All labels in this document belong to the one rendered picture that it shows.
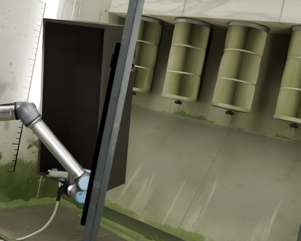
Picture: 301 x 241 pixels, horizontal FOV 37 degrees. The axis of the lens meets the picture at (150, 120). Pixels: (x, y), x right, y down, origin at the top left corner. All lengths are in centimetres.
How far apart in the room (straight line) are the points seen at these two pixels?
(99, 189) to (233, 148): 218
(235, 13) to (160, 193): 166
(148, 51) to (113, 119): 249
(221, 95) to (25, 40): 171
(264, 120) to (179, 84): 81
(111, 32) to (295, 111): 148
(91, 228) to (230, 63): 214
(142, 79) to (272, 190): 164
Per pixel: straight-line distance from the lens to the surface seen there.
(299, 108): 352
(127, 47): 196
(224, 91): 372
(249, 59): 375
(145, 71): 440
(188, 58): 405
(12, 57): 393
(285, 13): 362
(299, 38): 359
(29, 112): 275
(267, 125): 398
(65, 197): 457
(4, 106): 291
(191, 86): 404
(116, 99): 195
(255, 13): 372
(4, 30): 387
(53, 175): 321
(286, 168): 378
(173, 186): 398
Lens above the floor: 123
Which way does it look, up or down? 3 degrees down
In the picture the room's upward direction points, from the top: 11 degrees clockwise
